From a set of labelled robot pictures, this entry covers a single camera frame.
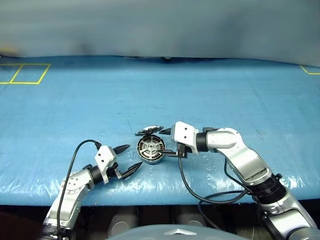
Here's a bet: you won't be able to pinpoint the blue plastic table cover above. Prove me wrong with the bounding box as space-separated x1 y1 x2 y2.
0 55 320 207

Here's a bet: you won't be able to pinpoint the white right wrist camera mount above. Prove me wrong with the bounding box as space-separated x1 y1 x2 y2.
170 121 201 156

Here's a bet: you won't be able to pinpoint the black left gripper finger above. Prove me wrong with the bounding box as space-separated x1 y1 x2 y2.
113 144 131 156
120 161 144 181

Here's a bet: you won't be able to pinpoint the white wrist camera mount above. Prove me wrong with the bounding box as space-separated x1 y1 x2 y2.
170 121 201 156
94 145 118 185

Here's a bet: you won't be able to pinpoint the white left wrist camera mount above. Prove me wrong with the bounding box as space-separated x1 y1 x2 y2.
94 145 118 185

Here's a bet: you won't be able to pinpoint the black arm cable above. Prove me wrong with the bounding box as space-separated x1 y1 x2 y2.
56 139 103 240
177 154 254 231

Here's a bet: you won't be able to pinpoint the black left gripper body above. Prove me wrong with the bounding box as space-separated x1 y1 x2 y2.
111 147 124 180

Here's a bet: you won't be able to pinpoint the round motor housing copper windings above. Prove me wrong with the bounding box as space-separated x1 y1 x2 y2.
135 134 166 164

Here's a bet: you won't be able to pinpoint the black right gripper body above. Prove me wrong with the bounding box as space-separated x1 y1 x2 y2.
175 142 190 159

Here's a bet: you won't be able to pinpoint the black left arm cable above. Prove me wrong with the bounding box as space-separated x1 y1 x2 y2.
56 139 103 240

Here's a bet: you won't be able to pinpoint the finned silver motor lid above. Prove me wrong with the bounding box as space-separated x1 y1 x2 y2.
134 123 164 137

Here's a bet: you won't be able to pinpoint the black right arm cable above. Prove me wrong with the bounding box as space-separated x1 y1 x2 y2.
177 154 254 231

